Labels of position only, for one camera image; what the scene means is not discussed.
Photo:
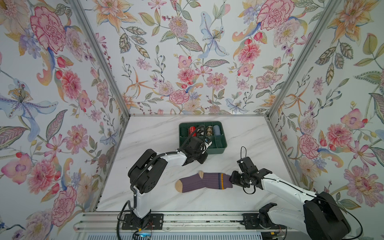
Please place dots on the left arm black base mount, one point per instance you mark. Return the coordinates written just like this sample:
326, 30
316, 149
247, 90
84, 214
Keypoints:
149, 222

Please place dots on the grey argyle rolled sock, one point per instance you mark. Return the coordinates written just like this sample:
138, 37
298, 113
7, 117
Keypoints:
209, 131

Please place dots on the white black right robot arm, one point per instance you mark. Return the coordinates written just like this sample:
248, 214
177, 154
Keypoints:
316, 215

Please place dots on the aluminium corner post left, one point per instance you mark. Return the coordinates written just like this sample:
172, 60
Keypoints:
85, 24

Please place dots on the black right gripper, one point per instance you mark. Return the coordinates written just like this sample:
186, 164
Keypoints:
233, 179

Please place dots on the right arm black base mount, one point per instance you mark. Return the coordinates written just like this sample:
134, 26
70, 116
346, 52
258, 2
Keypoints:
256, 221

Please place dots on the red patterned rolled sock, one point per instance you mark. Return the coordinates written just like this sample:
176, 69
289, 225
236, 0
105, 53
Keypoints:
192, 131

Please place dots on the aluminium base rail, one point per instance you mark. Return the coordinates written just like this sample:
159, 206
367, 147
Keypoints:
172, 222

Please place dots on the blue rolled sock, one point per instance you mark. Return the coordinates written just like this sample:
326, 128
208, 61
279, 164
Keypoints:
217, 130

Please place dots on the green plastic organizer bin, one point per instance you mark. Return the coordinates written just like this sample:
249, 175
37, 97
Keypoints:
219, 143

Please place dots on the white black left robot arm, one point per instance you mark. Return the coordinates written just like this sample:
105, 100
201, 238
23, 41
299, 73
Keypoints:
147, 171

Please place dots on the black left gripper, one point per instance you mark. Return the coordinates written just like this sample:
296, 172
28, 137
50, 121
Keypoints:
204, 154

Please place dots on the purple sock with beige toe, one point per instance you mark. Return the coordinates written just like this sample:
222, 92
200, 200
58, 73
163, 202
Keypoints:
201, 180

